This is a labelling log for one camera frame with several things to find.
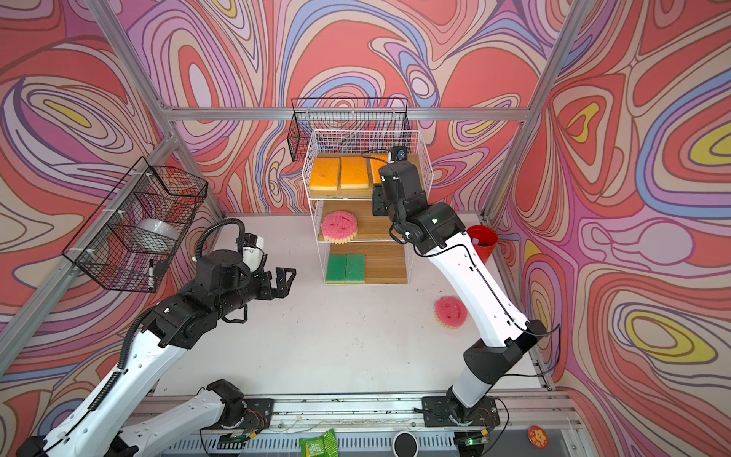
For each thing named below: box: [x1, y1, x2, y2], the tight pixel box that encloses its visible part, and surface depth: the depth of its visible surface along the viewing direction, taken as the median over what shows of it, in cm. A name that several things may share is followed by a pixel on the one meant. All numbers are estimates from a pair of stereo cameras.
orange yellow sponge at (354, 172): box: [339, 156, 369, 190], surface depth 72 cm
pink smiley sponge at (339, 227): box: [320, 210, 358, 245], surface depth 80 cm
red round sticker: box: [527, 424, 550, 451], surface depth 72 cm
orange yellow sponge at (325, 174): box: [310, 158, 340, 192], surface depth 71 cm
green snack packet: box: [298, 428, 339, 457], surface depth 70 cm
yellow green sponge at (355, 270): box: [344, 254, 367, 284], surface depth 103 cm
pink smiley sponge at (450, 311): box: [434, 296, 469, 331], surface depth 90 cm
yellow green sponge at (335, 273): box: [325, 254, 347, 285], surface depth 101 cm
